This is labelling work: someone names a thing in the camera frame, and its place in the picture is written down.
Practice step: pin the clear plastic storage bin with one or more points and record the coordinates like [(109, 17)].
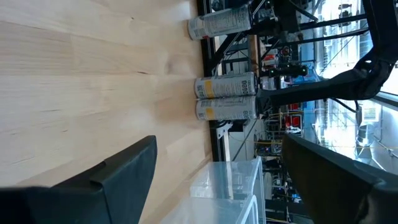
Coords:
[(211, 211), (227, 177)]

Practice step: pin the white Celsius can red band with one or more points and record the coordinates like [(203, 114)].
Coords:
[(217, 22)]

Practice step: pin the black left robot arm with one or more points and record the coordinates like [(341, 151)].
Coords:
[(311, 90)]

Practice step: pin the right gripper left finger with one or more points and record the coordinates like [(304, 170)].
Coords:
[(93, 202)]

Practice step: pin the white Celsius can yellow band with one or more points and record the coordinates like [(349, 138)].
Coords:
[(227, 85), (227, 108)]

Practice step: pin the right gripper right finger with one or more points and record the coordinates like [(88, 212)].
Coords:
[(342, 193)]

